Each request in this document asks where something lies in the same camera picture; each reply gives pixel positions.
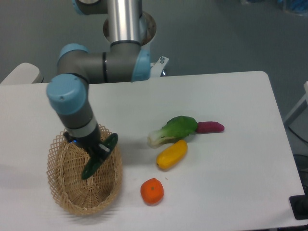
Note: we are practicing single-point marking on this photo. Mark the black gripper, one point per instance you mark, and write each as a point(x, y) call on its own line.
point(87, 137)

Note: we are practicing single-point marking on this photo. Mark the dark green cucumber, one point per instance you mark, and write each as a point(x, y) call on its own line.
point(90, 168)

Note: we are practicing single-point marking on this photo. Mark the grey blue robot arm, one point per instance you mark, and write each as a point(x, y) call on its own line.
point(77, 68)

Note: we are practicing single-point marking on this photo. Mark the oval wicker basket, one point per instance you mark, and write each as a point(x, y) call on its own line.
point(66, 162)

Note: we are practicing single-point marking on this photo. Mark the orange tangerine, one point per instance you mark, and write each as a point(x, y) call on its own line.
point(152, 191)

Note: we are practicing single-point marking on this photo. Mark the yellow mango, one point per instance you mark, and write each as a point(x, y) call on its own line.
point(172, 155)

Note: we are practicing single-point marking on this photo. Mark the green bok choy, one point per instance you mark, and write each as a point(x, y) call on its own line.
point(177, 128)

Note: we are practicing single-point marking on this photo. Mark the purple sweet potato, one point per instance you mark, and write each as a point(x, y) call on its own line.
point(209, 127)

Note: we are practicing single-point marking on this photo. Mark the white chair seat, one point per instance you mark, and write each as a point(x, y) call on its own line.
point(24, 73)

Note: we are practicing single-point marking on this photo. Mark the black device at table edge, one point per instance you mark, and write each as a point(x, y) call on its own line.
point(299, 205)

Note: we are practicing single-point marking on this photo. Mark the blue object top right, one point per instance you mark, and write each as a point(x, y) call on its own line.
point(297, 7)

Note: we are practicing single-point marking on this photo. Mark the white furniture frame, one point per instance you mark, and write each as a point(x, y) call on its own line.
point(298, 109)

